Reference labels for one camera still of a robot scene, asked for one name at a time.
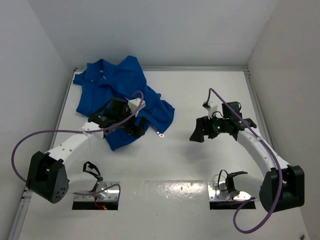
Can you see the metal base plate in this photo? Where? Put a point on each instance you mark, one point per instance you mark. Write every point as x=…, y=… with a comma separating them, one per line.
x=216, y=195
x=105, y=192

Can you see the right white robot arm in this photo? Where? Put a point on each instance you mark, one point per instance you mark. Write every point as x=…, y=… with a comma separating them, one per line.
x=283, y=184

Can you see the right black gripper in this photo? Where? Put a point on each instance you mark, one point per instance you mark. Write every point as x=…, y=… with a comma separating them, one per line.
x=203, y=123

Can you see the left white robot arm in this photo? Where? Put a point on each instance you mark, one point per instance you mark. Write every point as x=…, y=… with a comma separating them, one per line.
x=48, y=174

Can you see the blue zip-up jacket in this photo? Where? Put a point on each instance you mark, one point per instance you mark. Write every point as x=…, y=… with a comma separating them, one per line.
x=103, y=80

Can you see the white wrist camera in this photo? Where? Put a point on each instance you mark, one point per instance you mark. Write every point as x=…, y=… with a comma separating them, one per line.
x=211, y=108
x=136, y=104

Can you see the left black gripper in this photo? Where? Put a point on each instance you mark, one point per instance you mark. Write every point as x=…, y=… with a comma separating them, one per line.
x=133, y=129

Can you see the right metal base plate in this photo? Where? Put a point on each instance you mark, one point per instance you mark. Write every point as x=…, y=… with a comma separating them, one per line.
x=216, y=195

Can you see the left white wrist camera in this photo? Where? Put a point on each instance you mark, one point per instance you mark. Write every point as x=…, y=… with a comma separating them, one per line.
x=136, y=104

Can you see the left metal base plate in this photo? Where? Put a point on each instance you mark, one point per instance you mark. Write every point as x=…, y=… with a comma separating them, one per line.
x=105, y=192

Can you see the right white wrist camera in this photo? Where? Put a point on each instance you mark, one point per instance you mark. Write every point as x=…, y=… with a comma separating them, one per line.
x=211, y=108

